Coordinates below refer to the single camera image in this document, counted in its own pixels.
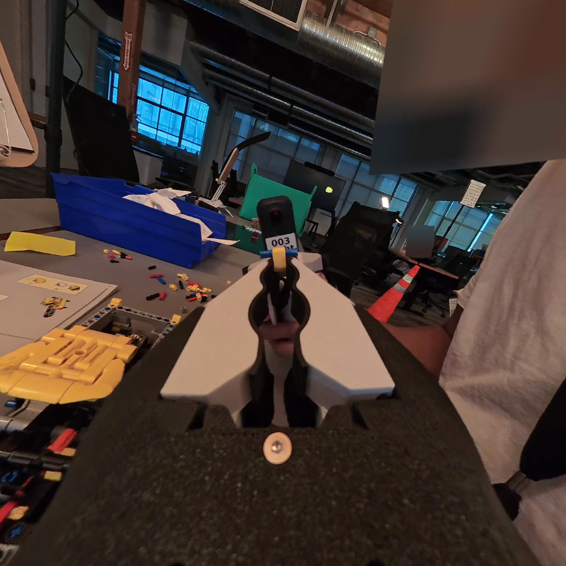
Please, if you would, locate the large grid window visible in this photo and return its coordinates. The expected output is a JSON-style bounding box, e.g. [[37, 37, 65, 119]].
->
[[95, 35, 210, 155]]

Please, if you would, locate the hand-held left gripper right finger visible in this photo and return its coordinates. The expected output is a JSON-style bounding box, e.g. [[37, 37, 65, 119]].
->
[[285, 259, 396, 429]]

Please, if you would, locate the green plastic bin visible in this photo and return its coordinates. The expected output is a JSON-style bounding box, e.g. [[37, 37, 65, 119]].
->
[[239, 164, 318, 237]]

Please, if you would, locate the orange traffic cone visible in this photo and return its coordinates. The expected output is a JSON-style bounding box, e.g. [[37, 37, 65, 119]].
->
[[366, 264, 421, 323]]

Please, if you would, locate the crumpled white paper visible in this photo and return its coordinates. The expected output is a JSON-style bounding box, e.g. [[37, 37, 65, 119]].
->
[[121, 188, 192, 216]]

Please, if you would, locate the grey desk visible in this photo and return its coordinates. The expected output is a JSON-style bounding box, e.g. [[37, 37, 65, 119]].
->
[[0, 198, 249, 425]]

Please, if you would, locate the pile of small toy pieces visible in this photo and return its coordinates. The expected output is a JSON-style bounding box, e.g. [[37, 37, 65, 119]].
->
[[103, 249, 231, 303]]

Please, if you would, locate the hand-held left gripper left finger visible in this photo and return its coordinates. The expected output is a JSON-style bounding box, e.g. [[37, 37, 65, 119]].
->
[[160, 260, 279, 429]]

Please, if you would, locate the person's right hand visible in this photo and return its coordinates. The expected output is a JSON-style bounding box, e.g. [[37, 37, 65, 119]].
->
[[260, 320, 302, 357]]

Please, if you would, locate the white paper notice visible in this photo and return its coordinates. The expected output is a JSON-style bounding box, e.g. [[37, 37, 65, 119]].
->
[[460, 179, 487, 208]]

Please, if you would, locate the blue plastic bin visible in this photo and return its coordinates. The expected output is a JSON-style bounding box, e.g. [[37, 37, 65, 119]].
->
[[51, 172, 227, 269]]

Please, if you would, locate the white paper strip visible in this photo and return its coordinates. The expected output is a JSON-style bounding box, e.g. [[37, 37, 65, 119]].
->
[[177, 212, 240, 246]]

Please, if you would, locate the silver air duct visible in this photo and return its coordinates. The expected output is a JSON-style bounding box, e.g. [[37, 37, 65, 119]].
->
[[300, 9, 385, 90]]

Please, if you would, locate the black pole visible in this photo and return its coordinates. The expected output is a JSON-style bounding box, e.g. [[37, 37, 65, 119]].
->
[[46, 0, 67, 176]]

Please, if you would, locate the wooden table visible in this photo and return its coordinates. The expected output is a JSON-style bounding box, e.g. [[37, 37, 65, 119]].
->
[[389, 248, 460, 317]]

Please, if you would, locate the yellow toy vehicle model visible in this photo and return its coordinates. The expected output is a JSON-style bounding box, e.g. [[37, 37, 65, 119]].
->
[[0, 297, 184, 551]]

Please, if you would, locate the dark flat screen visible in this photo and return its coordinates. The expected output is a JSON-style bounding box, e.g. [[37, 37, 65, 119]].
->
[[283, 160, 346, 214]]

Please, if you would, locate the wooden clipboard board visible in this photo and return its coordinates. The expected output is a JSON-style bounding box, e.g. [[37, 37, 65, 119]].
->
[[0, 40, 40, 169]]

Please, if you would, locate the wooden desk lamp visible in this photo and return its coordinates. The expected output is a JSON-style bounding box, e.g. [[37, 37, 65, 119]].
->
[[207, 131, 272, 205]]

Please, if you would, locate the white air vent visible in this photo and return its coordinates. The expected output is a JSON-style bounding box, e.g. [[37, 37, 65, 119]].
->
[[239, 0, 308, 31]]

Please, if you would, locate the person's right forearm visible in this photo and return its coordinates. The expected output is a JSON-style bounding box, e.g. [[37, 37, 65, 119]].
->
[[384, 303, 465, 377]]

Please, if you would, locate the wooden post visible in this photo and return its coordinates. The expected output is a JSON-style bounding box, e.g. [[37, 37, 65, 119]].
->
[[120, 0, 147, 118]]

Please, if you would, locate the instruction booklet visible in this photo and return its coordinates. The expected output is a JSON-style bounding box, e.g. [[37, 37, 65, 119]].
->
[[0, 259, 119, 338]]

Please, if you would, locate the black office chair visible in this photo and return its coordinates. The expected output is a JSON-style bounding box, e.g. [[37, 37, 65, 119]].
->
[[320, 201, 401, 299]]

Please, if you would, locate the black monitor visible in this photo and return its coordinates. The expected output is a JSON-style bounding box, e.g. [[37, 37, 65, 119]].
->
[[62, 77, 141, 183]]

